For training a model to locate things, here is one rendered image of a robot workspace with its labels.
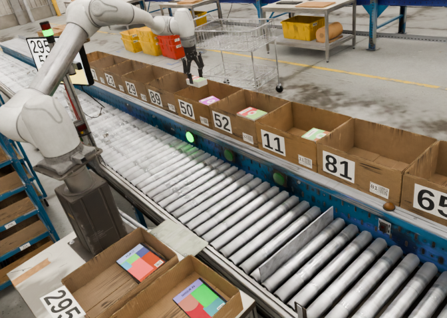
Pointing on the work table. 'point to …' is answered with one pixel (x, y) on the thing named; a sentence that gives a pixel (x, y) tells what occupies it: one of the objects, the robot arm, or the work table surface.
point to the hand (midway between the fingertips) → (195, 77)
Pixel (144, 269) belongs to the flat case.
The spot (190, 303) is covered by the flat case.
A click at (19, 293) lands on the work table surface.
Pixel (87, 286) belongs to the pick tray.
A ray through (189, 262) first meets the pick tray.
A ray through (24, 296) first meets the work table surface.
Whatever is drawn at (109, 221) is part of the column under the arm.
